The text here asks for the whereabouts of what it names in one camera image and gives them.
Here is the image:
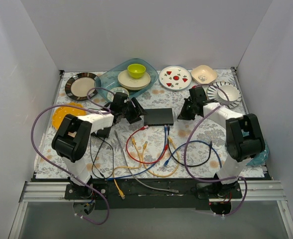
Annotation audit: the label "beige square panda bowl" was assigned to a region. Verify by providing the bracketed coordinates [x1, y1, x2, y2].
[190, 65, 218, 84]

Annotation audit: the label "black power cable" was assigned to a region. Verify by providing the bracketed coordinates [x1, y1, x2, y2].
[89, 134, 115, 179]

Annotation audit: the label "teal plastic basin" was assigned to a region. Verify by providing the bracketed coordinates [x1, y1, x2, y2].
[95, 58, 158, 102]

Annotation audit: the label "blue patterned small bowl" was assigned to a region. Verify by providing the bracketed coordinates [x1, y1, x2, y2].
[107, 87, 129, 102]

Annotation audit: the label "beige plate stack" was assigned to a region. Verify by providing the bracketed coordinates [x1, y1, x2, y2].
[118, 70, 151, 91]

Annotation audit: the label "floral table mat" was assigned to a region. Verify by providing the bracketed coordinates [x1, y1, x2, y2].
[35, 68, 266, 180]

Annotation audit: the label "red ethernet cable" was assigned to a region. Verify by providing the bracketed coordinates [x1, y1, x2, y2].
[125, 125, 169, 165]

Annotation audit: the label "brown rimmed plate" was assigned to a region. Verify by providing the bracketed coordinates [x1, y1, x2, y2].
[65, 72, 98, 101]

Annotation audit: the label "yellow ethernet cable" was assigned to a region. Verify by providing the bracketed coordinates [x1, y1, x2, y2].
[141, 135, 180, 178]
[112, 138, 141, 200]

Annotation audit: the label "blue ethernet cable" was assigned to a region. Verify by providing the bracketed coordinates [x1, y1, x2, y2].
[105, 124, 223, 181]

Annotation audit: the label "white bowl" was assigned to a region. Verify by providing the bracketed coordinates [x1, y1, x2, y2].
[217, 85, 241, 105]

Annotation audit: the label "blue striped plate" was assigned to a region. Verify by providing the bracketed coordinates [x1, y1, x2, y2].
[206, 81, 242, 109]

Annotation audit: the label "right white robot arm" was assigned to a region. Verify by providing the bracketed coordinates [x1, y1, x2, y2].
[178, 86, 265, 198]

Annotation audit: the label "white plate red shapes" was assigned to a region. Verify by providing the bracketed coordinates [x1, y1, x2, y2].
[158, 66, 192, 91]

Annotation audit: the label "aluminium frame rail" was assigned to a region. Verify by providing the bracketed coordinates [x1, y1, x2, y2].
[9, 180, 293, 239]

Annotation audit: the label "black power adapter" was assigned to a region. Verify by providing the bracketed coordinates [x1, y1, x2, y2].
[91, 127, 111, 138]

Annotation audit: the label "lime green bowl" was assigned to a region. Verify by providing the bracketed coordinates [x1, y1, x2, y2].
[127, 63, 146, 79]

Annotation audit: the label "yellow dotted plate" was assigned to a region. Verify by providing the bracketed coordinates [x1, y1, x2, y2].
[52, 103, 87, 130]

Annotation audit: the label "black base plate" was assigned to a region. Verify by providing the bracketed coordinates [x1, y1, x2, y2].
[64, 178, 242, 210]

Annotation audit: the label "teal scalloped plate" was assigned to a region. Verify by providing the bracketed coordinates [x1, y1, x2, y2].
[246, 141, 270, 167]

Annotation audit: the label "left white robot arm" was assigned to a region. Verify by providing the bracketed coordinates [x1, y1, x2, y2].
[51, 93, 147, 199]

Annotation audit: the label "grey ethernet cable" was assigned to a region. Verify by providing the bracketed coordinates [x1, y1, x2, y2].
[114, 129, 179, 194]

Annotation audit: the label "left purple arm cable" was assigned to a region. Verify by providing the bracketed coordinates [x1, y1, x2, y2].
[30, 87, 112, 225]

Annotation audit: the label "black ethernet cable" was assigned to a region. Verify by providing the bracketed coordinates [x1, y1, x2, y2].
[166, 125, 213, 168]

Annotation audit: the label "black network switch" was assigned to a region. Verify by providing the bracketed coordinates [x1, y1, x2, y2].
[144, 108, 174, 126]

